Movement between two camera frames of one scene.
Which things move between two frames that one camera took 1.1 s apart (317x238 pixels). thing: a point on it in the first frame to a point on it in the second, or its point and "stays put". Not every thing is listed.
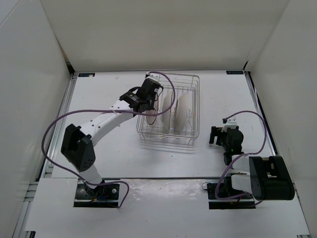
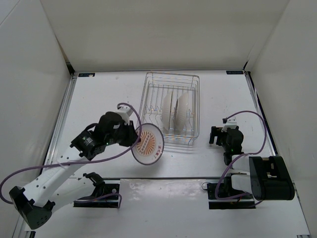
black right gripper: [215, 131] stays put
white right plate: [181, 112] stays put
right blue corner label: [234, 72] stays put
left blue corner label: [86, 75] stays put
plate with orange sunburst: [151, 119] to [150, 146]
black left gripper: [151, 106] to [132, 136]
